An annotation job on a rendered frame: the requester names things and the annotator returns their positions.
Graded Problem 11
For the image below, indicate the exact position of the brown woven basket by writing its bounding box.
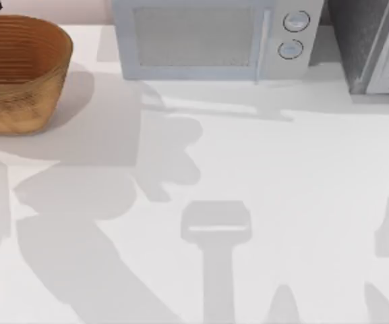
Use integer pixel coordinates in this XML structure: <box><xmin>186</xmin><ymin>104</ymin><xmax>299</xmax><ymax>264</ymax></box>
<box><xmin>0</xmin><ymin>14</ymin><xmax>75</xmax><ymax>136</ymax></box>

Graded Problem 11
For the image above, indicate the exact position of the round microwave knob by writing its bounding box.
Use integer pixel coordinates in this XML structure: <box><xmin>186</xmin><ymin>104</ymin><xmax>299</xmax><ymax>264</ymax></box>
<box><xmin>282</xmin><ymin>9</ymin><xmax>311</xmax><ymax>33</ymax></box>
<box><xmin>277</xmin><ymin>38</ymin><xmax>305</xmax><ymax>61</ymax></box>

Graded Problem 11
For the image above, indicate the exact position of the pale blue microwave door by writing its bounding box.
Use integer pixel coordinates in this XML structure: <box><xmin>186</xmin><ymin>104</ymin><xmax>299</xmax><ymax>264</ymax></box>
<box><xmin>111</xmin><ymin>0</ymin><xmax>272</xmax><ymax>85</ymax></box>

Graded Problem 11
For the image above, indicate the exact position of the grey cabinet with dark inside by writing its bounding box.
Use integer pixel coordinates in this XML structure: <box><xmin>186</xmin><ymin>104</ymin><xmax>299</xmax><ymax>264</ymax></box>
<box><xmin>326</xmin><ymin>0</ymin><xmax>389</xmax><ymax>96</ymax></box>

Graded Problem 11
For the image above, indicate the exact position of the pale microwave oven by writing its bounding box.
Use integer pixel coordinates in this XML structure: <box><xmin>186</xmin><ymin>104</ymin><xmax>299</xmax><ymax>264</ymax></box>
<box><xmin>109</xmin><ymin>0</ymin><xmax>326</xmax><ymax>86</ymax></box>

